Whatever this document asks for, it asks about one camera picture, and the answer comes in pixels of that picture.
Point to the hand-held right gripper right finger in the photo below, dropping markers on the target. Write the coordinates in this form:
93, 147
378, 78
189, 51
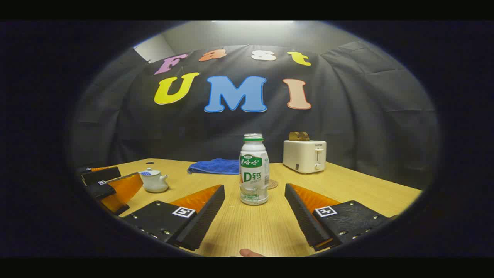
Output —
305, 220

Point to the black backdrop cloth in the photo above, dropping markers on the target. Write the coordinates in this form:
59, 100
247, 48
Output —
347, 108

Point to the round woven coaster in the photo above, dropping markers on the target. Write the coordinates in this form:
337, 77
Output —
273, 184

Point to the white toaster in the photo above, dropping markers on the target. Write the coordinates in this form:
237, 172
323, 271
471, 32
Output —
303, 156

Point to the white ceramic teacup with spout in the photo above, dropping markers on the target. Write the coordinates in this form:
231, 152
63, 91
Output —
154, 184

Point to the brown bread slice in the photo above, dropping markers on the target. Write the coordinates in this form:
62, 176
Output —
293, 136
305, 136

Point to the blue towel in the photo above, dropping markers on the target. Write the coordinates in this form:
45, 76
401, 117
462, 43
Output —
216, 166

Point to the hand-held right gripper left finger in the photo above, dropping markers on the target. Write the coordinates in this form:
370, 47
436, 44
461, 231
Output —
200, 220

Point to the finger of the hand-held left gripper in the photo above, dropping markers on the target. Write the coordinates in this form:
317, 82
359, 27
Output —
101, 175
101, 190

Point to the white water bottle green label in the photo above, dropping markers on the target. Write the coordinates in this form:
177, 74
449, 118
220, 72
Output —
253, 170

